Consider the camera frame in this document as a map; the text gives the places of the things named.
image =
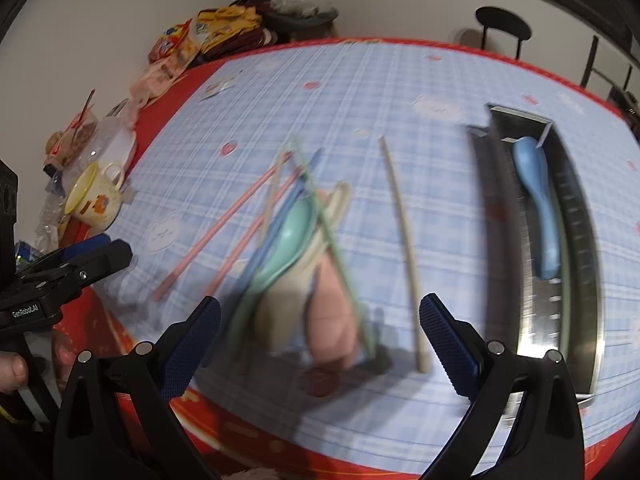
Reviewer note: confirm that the pile of yellow snack packets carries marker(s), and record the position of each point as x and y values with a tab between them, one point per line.
225	22

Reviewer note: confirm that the stainless steel utensil tray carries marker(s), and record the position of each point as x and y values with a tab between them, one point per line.
575	240

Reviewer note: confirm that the pink plastic spoon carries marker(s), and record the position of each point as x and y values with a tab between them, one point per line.
335	320

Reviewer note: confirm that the blue plaid printed tablecloth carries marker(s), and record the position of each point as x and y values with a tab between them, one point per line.
400	85

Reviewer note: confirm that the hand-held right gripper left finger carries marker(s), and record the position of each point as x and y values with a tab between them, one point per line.
195	350

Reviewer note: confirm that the green plastic spoon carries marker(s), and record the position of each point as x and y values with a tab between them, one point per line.
287	240

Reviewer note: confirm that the person's left hand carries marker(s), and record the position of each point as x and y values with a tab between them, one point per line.
12	372

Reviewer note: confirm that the black metal chair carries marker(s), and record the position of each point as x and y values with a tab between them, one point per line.
610	75

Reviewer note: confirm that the beige chopstick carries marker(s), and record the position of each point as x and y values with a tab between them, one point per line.
274	195
405	240

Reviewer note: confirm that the black round stool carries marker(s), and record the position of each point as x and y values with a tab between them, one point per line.
502	20

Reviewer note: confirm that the yellow rimmed printed cup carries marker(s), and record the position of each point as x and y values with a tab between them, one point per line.
97	200

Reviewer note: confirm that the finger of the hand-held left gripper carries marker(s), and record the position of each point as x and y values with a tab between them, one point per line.
85	246
100	262

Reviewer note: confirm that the snack cup with stick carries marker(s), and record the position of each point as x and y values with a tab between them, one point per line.
75	135

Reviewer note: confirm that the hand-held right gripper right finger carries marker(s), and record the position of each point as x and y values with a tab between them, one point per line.
450	347

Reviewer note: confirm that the blue chopstick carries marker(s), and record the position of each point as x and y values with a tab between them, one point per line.
270	245
295	195

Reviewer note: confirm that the beige plastic spoon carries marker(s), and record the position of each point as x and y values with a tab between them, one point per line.
287	310

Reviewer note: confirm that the orange snack packet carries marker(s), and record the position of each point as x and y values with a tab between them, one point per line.
170	42

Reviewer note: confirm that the blue plastic spoon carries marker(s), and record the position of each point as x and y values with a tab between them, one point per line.
537	195

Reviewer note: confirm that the clear plastic container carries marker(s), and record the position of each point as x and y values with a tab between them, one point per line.
112	142

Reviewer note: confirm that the dark bowl with wrappers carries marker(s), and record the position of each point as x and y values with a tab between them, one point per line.
300	15

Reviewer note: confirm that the pink chopstick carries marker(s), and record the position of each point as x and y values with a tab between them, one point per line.
210	242
250	240

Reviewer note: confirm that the green chopstick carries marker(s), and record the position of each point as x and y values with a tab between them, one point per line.
345	270

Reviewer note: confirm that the small white card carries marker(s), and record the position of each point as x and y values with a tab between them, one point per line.
218	88

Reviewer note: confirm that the pale pink snack packet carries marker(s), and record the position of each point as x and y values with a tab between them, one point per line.
160	77

